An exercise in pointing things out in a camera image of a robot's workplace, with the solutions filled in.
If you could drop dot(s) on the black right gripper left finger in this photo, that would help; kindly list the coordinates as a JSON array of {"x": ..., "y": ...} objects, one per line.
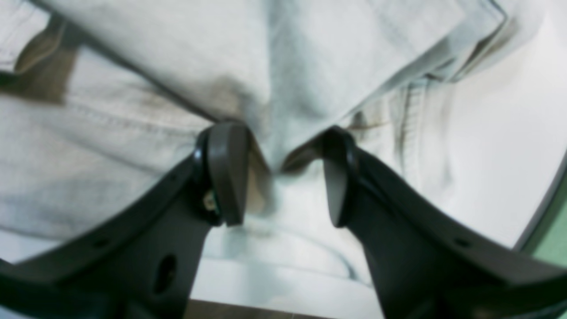
[{"x": 142, "y": 263}]

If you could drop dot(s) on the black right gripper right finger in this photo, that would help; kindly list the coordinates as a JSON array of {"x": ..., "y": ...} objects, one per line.
[{"x": 424, "y": 264}]

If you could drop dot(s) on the white t-shirt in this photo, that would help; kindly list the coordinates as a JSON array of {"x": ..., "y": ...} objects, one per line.
[{"x": 100, "y": 97}]

